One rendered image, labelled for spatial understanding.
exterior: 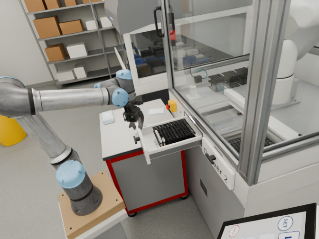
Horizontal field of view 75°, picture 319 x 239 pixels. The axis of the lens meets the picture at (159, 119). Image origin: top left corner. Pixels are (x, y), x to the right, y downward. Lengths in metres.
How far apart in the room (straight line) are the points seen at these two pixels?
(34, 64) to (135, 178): 4.49
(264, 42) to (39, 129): 0.88
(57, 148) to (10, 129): 2.55
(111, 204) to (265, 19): 0.94
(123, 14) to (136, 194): 1.40
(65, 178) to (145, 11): 1.37
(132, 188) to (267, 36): 1.38
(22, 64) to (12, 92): 4.91
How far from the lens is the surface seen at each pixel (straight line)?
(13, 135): 3.62
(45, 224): 2.31
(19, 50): 5.66
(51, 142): 1.04
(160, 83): 2.00
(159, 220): 1.94
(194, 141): 1.21
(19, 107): 0.82
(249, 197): 0.98
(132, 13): 1.82
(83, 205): 1.07
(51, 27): 4.90
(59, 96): 0.84
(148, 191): 1.75
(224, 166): 1.01
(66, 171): 1.01
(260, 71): 0.66
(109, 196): 1.12
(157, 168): 1.59
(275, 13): 0.61
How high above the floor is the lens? 1.65
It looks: 32 degrees down
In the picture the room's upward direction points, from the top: 9 degrees counter-clockwise
